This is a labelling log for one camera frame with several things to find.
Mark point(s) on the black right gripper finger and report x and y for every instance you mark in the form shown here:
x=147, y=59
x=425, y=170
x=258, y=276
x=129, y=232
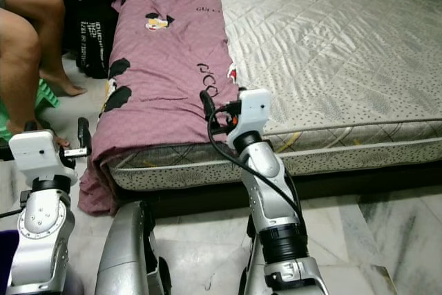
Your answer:
x=243, y=90
x=208, y=108

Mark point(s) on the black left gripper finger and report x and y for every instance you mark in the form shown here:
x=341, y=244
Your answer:
x=31, y=126
x=83, y=132

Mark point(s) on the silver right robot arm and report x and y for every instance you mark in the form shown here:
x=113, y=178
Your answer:
x=276, y=191

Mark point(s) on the green plastic stool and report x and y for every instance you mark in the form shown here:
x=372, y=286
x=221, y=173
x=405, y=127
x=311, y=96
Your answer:
x=34, y=105

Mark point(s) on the pink cartoon print blanket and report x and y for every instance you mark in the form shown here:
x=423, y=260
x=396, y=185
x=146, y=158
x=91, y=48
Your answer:
x=159, y=60

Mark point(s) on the person in grey shorts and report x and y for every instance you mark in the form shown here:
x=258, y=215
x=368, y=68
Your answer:
x=27, y=46

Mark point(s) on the white quilted mattress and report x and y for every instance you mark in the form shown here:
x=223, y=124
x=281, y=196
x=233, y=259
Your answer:
x=318, y=39

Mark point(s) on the black bag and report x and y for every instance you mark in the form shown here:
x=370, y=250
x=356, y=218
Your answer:
x=97, y=32

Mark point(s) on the grey left robot leg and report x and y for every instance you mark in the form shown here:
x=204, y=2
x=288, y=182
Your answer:
x=128, y=253

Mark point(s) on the grey robot leg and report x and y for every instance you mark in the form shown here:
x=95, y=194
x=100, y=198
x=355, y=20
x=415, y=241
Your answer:
x=252, y=260
x=128, y=253

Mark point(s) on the purple waste bin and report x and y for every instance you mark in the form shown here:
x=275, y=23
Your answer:
x=7, y=264

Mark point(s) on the grey right robot leg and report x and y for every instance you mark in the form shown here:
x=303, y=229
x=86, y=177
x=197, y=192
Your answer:
x=252, y=260

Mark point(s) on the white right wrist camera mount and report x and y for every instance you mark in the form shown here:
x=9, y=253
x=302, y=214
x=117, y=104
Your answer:
x=252, y=112

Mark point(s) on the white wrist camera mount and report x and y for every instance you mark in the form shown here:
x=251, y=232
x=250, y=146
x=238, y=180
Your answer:
x=38, y=153
x=252, y=112

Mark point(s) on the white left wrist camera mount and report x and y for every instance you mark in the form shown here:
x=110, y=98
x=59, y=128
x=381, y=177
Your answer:
x=38, y=153

